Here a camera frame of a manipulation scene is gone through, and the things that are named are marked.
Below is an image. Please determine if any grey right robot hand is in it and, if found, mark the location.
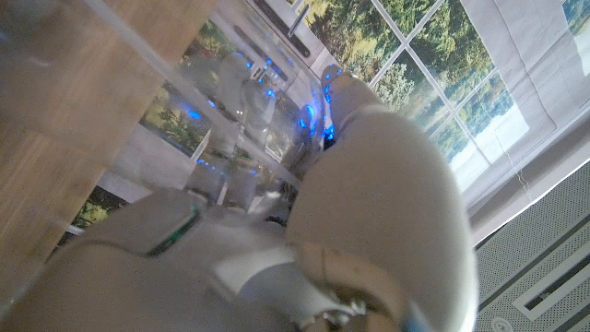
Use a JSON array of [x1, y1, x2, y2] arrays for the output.
[[0, 53, 480, 332]]

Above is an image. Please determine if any clear spray bottle black pump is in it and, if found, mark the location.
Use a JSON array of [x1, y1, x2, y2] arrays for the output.
[[77, 0, 337, 218]]

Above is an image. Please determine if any printed window backdrop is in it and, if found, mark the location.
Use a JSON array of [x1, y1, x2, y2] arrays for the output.
[[54, 0, 590, 245]]

